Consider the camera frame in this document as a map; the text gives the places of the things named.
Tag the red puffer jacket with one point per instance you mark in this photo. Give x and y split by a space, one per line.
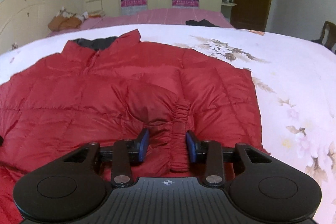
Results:
80 95

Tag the orange patterned pillow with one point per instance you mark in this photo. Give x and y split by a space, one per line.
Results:
65 20

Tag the cream curved headboard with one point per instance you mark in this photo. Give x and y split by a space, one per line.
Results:
24 21

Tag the wooden chair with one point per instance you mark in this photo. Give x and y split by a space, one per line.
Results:
328 34

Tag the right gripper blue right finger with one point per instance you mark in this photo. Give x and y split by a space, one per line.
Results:
209 155

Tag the white floral bed sheet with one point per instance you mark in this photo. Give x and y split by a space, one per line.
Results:
294 82

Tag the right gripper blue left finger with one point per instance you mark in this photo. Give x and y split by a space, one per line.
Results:
128 153

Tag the black garment on bed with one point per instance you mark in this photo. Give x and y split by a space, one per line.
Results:
201 23

